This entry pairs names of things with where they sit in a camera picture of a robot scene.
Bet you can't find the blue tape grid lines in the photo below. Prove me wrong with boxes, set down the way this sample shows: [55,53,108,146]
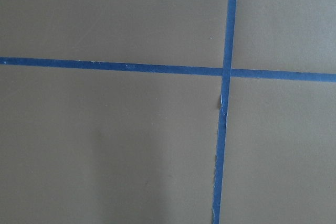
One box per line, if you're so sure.
[1,0,335,223]

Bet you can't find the brown paper table cover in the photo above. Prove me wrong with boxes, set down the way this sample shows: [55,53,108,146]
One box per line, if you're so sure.
[1,0,335,223]

